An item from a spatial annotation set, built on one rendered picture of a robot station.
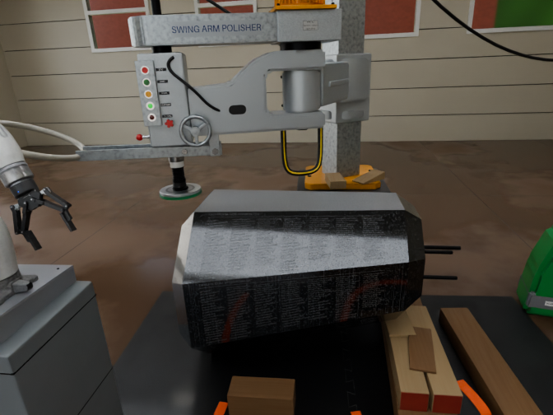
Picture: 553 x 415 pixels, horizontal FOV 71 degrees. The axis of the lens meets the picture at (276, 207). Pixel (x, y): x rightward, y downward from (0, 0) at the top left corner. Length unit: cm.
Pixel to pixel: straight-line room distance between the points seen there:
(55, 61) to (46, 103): 94
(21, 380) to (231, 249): 90
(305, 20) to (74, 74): 791
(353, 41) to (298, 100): 75
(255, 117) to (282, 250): 66
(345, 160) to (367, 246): 99
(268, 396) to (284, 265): 59
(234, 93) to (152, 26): 44
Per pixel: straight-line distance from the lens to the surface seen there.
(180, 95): 190
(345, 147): 262
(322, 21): 195
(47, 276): 156
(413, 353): 201
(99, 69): 918
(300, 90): 196
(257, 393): 193
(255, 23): 191
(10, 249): 148
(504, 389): 217
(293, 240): 177
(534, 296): 285
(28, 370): 142
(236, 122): 192
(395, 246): 180
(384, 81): 789
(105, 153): 205
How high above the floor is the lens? 152
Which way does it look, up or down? 20 degrees down
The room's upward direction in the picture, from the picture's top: 2 degrees counter-clockwise
